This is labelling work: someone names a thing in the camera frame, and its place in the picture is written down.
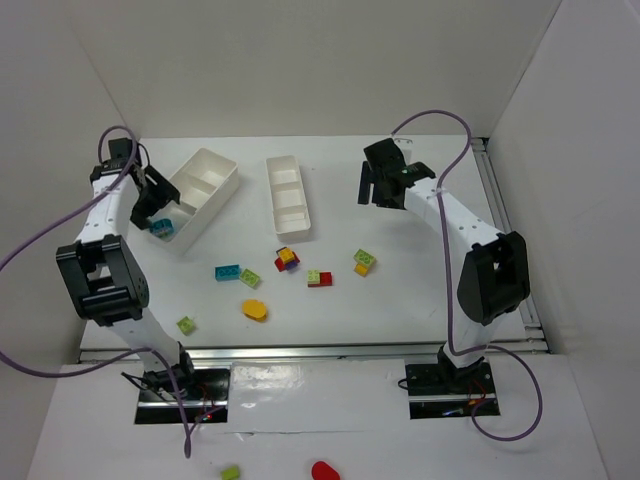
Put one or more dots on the lime lego brick front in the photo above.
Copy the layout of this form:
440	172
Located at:
186	325

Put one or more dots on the lime lego brick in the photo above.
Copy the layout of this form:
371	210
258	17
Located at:
186	325
249	278

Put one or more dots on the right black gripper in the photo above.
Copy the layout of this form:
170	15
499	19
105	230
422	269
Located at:
376	185

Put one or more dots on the lime lego brick centre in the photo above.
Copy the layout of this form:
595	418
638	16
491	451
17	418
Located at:
249	278

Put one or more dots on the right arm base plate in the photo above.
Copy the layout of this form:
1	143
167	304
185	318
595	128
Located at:
429	397

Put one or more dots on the lime and red lego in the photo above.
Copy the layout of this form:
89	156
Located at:
317	278

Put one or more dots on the teal arched lego brick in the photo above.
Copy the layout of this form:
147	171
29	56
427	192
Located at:
162	228

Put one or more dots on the front aluminium rail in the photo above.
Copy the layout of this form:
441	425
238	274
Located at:
219	355

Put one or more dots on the yellow oval lego piece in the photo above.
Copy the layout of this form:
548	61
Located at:
255	310

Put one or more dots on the red yellow purple lego stack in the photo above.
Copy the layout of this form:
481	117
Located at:
286	259

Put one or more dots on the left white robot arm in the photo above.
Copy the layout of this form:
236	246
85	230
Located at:
107	286

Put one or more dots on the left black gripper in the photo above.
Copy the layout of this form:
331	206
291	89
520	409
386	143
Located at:
151	198

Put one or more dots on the teal long lego brick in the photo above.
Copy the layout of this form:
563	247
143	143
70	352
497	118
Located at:
227	272

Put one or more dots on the white compartment tray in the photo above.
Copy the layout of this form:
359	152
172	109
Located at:
288	199
206	182

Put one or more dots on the lime lego foreground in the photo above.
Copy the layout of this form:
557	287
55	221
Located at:
230	473

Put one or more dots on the red oval lego foreground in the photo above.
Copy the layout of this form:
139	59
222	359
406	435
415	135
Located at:
321	470

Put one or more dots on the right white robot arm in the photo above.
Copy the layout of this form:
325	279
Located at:
486	270

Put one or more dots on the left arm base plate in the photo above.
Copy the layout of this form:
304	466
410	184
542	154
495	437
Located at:
206	403

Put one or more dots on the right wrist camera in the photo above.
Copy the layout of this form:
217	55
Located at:
404	143

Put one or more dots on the left white compartment tray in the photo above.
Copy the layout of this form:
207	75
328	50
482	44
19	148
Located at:
206	182

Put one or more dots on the centre white compartment tray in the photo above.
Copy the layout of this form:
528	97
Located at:
288	199

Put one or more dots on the lime and yellow lego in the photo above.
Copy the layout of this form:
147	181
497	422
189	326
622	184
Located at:
364	261

